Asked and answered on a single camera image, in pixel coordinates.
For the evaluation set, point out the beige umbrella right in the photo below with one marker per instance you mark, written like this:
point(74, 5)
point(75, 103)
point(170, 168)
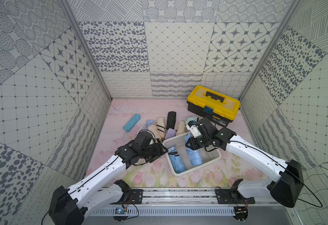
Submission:
point(181, 128)

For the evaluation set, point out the aluminium rail with mounts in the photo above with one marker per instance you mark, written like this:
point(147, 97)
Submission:
point(179, 202)

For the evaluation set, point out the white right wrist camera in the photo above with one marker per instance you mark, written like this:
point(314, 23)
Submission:
point(194, 130)

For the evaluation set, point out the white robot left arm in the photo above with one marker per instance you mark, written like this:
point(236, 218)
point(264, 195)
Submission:
point(72, 205)

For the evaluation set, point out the teal power strip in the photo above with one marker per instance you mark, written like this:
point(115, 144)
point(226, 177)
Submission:
point(131, 123)

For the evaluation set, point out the black folded umbrella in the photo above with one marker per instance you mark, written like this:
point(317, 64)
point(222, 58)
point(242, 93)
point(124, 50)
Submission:
point(171, 120)

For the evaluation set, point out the yellow black tool box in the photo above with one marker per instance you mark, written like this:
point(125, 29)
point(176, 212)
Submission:
point(208, 103)

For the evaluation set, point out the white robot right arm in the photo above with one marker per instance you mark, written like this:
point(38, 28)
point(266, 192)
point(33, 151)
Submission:
point(285, 178)

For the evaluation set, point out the lavender folded umbrella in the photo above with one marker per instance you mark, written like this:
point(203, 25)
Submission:
point(170, 133)

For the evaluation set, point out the beige umbrella wooden handle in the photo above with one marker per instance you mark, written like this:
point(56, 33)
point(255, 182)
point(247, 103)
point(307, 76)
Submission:
point(154, 129)

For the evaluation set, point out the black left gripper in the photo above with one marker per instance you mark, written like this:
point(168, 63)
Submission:
point(158, 149)

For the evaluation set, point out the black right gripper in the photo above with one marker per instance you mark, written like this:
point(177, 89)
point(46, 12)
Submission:
point(191, 142)

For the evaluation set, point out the mint green folded umbrella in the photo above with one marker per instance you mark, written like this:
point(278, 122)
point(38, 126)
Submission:
point(191, 121)

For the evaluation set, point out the white plastic storage box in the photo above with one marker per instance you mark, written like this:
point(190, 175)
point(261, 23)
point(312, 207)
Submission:
point(183, 160)

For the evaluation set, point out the small light blue umbrella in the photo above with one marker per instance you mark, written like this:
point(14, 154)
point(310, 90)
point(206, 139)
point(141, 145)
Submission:
point(149, 123)

